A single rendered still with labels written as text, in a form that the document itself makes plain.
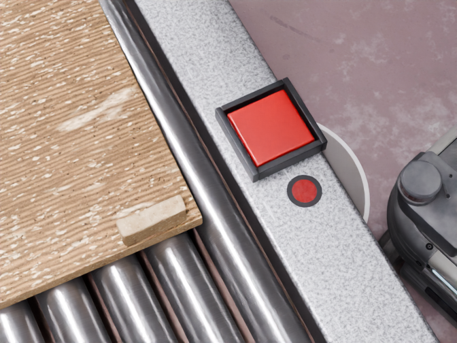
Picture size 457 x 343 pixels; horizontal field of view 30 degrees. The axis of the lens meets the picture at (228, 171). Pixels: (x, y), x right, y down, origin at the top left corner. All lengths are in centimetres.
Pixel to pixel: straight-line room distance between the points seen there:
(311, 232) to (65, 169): 22
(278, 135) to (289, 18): 122
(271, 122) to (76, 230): 20
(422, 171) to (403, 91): 48
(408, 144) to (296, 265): 113
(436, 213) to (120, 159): 82
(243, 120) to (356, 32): 122
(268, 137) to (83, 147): 17
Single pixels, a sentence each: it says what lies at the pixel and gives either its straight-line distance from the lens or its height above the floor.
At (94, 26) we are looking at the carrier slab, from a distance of 83.
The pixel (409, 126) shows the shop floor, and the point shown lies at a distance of 187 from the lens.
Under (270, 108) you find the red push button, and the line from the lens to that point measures 78.
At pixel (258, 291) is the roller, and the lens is 72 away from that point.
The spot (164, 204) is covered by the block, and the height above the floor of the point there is 96.
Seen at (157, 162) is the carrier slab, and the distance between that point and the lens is 75.
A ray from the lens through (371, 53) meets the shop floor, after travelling 195.
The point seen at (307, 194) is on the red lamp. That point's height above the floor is 92.
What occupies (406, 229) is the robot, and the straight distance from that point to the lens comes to 150.
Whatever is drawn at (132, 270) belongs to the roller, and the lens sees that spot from 74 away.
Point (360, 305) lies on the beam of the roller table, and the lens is 73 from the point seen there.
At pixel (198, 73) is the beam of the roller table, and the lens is 82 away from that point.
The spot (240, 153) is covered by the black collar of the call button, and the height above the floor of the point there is 93.
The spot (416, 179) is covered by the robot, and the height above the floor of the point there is 32.
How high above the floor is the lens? 161
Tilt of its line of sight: 65 degrees down
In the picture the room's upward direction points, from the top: 1 degrees clockwise
